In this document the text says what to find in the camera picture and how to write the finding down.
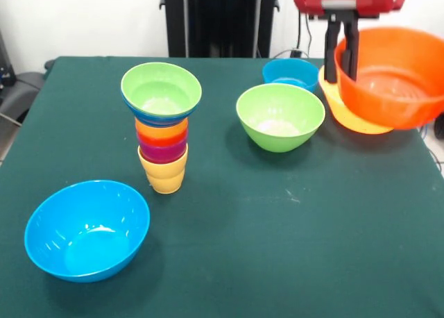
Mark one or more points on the small green ribbed bowl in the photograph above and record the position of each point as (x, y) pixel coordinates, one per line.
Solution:
(161, 89)

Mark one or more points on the small light blue bowl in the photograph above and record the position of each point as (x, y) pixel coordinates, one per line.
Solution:
(289, 71)

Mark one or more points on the dark green tablecloth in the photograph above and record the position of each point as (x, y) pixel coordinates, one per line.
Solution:
(215, 262)

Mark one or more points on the yellow ribbed plastic cup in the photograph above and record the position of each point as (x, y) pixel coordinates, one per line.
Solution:
(164, 177)

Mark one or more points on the red plastic bowl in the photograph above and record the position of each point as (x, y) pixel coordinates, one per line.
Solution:
(392, 85)

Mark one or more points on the dark blue bowl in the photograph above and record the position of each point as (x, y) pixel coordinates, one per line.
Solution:
(159, 121)

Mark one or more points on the dark grey pedestal leg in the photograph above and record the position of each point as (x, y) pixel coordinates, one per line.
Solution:
(21, 89)

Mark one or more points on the orange ribbed plastic cup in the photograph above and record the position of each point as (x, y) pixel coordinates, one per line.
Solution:
(163, 132)

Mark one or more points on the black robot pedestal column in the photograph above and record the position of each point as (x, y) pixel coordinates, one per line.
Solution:
(222, 19)

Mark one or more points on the purple plastic cup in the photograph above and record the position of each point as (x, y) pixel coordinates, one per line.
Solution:
(163, 154)

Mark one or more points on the large yellow bowl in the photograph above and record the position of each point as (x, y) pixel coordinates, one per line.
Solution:
(343, 116)

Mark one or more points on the large green bowl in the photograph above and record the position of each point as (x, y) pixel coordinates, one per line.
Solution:
(281, 121)

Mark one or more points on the large light blue bowl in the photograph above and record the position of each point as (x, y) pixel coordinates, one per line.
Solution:
(86, 231)

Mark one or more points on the red plastic cup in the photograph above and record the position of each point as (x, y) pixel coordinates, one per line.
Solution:
(163, 141)

